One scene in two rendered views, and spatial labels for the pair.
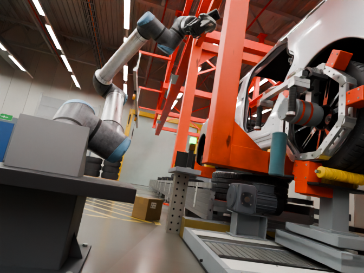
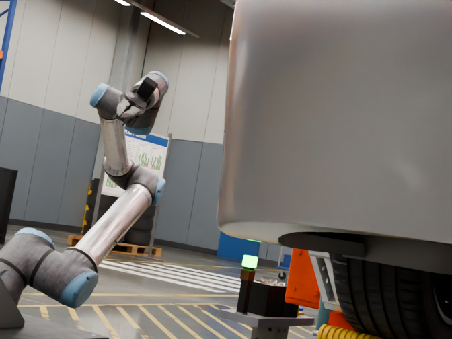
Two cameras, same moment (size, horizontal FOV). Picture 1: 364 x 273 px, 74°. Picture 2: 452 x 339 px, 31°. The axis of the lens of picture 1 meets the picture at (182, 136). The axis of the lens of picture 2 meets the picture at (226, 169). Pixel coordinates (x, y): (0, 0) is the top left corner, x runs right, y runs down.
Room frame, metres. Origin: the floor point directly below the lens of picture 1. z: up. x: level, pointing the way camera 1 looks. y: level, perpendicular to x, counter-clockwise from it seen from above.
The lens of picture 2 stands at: (-0.67, -1.97, 0.77)
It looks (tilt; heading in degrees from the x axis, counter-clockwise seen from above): 4 degrees up; 42
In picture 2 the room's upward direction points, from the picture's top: 9 degrees clockwise
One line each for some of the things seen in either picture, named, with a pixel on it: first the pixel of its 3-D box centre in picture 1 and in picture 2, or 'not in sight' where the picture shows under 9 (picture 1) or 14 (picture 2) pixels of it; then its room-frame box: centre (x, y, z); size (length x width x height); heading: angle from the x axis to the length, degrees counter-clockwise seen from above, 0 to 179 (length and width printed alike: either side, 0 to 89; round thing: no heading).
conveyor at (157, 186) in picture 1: (164, 187); not in sight; (8.68, 0.30, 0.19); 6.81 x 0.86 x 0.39; 8
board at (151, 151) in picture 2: not in sight; (131, 190); (7.21, 6.98, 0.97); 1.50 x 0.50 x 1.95; 12
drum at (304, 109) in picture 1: (299, 112); not in sight; (1.30, -0.65, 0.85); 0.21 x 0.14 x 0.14; 98
